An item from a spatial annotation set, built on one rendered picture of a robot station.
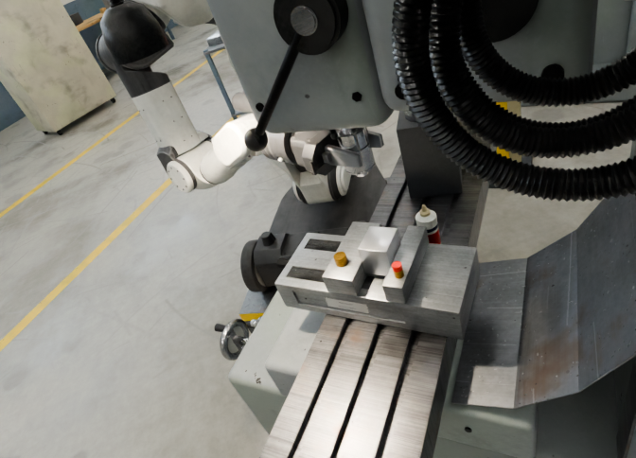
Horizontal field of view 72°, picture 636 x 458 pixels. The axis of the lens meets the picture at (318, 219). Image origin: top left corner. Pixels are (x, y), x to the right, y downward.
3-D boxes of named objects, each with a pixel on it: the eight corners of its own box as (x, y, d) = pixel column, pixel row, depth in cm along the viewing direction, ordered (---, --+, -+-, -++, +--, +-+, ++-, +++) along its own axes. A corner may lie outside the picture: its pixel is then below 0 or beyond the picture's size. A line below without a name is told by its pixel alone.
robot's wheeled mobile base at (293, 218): (296, 193, 215) (273, 133, 196) (403, 178, 199) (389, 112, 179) (260, 293, 167) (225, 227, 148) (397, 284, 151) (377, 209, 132)
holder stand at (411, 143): (409, 199, 104) (394, 124, 93) (414, 150, 121) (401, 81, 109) (463, 193, 100) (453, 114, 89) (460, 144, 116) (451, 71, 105)
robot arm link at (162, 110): (169, 193, 104) (116, 104, 94) (209, 166, 111) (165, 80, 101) (195, 194, 96) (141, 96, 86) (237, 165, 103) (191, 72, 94)
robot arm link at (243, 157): (249, 150, 75) (220, 176, 86) (287, 133, 80) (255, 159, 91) (229, 117, 74) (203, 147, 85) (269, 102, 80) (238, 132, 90)
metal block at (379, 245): (365, 273, 78) (357, 249, 75) (376, 250, 82) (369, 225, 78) (393, 276, 75) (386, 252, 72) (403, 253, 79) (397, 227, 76)
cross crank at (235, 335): (220, 365, 128) (203, 341, 122) (240, 332, 136) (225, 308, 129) (265, 377, 121) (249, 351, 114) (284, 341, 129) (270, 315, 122)
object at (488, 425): (279, 398, 96) (259, 367, 89) (336, 280, 119) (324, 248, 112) (535, 466, 72) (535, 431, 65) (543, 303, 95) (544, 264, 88)
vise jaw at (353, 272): (326, 291, 79) (321, 276, 77) (357, 236, 88) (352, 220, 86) (358, 296, 76) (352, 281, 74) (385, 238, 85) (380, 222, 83)
